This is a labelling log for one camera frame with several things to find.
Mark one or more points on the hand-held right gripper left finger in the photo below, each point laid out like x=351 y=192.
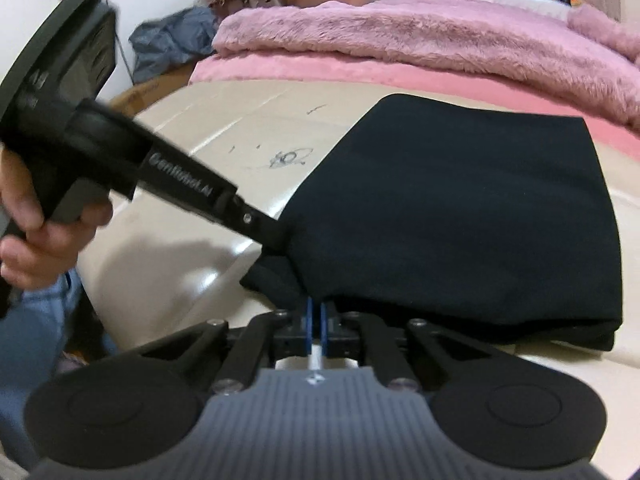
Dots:
x=310 y=321

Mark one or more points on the pink bed sheet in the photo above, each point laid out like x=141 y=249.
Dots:
x=280 y=70

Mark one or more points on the grey-blue crumpled cloth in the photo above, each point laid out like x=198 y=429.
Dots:
x=170 y=40

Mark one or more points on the cardboard box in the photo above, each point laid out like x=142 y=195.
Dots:
x=150 y=92

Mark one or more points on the person's left hand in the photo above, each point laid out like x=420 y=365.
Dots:
x=40 y=255

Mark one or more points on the pink fluffy blanket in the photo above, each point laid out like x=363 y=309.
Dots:
x=400 y=30

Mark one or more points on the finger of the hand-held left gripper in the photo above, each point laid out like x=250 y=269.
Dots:
x=257 y=230

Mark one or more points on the white mattress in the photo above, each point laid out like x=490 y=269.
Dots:
x=530 y=6

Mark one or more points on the person's blue jeans leg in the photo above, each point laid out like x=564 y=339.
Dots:
x=30 y=345

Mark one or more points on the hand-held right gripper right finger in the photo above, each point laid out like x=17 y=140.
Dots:
x=324 y=324

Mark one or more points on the black pants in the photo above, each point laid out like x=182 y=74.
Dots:
x=450 y=200

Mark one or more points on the pink plastic tub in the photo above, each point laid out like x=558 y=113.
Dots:
x=245 y=5

